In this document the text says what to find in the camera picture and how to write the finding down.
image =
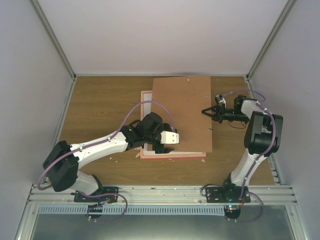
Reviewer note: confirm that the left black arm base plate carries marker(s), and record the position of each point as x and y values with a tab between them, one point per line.
103	195

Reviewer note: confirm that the white paint flake cluster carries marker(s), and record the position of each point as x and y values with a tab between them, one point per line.
172	156

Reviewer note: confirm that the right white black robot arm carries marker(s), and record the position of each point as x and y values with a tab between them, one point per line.
236	177

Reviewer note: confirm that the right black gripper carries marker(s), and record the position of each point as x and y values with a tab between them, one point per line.
219	112

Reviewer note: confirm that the left aluminium corner post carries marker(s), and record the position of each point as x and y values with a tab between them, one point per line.
48	28

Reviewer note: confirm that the brown cardboard backing sheet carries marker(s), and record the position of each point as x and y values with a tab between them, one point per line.
185	97

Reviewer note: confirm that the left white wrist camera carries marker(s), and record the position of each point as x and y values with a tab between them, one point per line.
169	138

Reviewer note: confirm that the dark landscape photo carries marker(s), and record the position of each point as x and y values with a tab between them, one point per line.
147	100

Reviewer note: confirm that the aluminium corner post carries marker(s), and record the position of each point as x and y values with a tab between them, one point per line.
288	6
48	28

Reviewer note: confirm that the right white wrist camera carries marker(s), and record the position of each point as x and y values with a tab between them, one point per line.
220	100

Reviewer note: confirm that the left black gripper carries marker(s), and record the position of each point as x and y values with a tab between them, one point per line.
161	149

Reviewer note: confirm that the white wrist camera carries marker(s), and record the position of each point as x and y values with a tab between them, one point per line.
220	100
169	138

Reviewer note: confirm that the pink wooden picture frame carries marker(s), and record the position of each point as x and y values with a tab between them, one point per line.
175	156

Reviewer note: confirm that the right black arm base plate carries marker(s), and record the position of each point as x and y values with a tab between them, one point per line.
219	194

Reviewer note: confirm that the right aluminium corner post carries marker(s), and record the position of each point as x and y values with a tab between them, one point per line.
288	6

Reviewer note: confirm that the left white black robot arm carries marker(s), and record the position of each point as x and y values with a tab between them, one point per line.
63	164

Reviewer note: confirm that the grey slotted cable duct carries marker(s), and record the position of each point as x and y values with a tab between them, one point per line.
115	210

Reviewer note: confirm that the aluminium front rail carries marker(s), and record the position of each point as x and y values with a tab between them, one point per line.
167	195

